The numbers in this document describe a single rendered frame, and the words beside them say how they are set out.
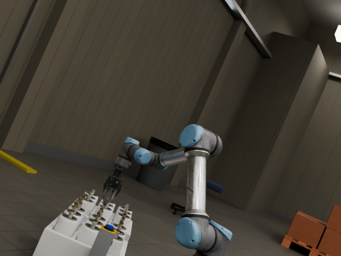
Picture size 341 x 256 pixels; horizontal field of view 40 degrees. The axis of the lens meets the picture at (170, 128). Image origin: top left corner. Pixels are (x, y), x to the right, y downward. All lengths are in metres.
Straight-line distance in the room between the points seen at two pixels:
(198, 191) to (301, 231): 5.16
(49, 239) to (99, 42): 3.71
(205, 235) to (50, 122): 3.75
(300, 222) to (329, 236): 0.43
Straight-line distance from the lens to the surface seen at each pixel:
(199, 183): 2.00
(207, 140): 2.07
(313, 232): 7.08
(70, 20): 5.02
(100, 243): 2.09
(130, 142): 2.41
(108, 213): 2.79
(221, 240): 2.03
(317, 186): 11.71
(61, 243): 2.25
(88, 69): 5.64
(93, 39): 5.57
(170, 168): 6.77
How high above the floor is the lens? 0.80
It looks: 1 degrees up
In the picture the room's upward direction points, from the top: 24 degrees clockwise
